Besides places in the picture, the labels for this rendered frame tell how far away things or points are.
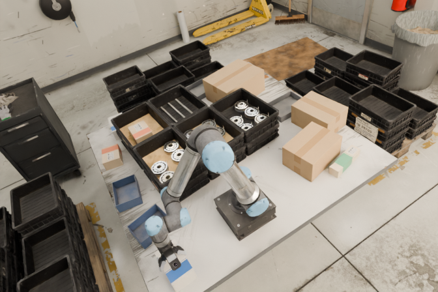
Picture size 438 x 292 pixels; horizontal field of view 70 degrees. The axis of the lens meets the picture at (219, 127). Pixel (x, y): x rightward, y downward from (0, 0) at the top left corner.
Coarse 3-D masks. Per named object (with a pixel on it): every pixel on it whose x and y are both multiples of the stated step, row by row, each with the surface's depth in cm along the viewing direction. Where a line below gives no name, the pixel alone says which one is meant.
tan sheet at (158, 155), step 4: (160, 148) 208; (180, 148) 206; (156, 152) 206; (160, 152) 205; (148, 156) 204; (152, 156) 203; (156, 156) 203; (160, 156) 202; (164, 156) 202; (168, 156) 201; (144, 160) 202; (148, 160) 201; (152, 160) 201; (156, 160) 200; (160, 160) 200; (164, 160) 199; (168, 160) 199; (148, 164) 199; (152, 164) 198; (168, 164) 196; (172, 164) 196; (176, 164) 195; (172, 168) 193
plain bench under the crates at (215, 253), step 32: (288, 128) 223; (96, 160) 227; (128, 160) 223; (256, 160) 205; (384, 160) 190; (288, 192) 183; (320, 192) 180; (352, 192) 180; (128, 224) 183; (192, 224) 177; (224, 224) 174; (288, 224) 168; (192, 256) 163; (224, 256) 160; (256, 256) 158; (160, 288) 153; (192, 288) 151
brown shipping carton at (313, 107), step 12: (312, 96) 220; (324, 96) 219; (300, 108) 213; (312, 108) 211; (324, 108) 209; (336, 108) 208; (300, 120) 217; (312, 120) 208; (324, 120) 201; (336, 120) 204; (336, 132) 213
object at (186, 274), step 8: (184, 256) 154; (168, 264) 152; (184, 264) 151; (168, 272) 149; (176, 272) 148; (184, 272) 148; (192, 272) 149; (176, 280) 146; (184, 280) 148; (192, 280) 153; (176, 288) 148
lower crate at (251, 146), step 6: (276, 126) 210; (270, 132) 211; (276, 132) 215; (258, 138) 204; (264, 138) 210; (270, 138) 214; (246, 144) 201; (252, 144) 203; (258, 144) 209; (264, 144) 213; (246, 150) 205; (252, 150) 208
